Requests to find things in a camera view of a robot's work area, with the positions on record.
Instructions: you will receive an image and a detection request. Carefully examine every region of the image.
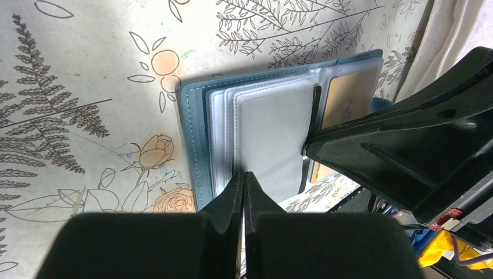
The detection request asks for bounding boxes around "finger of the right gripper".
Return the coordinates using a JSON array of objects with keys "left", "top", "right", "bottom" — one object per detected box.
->
[{"left": 305, "top": 47, "right": 492, "bottom": 225}]

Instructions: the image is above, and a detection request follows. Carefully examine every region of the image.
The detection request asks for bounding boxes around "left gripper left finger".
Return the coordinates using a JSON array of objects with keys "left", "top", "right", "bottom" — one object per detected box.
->
[{"left": 37, "top": 173, "right": 244, "bottom": 278}]

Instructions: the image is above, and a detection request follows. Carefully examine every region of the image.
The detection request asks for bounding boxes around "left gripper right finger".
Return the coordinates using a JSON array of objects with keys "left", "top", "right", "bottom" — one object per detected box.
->
[{"left": 243, "top": 172, "right": 424, "bottom": 278}]

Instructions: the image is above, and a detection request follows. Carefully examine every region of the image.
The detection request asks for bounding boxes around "blue card holder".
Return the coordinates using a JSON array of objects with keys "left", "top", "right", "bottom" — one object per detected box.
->
[{"left": 179, "top": 49, "right": 383, "bottom": 209}]

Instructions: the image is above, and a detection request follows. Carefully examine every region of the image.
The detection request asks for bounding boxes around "floral table cloth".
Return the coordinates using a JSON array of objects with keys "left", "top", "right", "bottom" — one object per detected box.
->
[{"left": 1, "top": 1, "right": 433, "bottom": 278}]

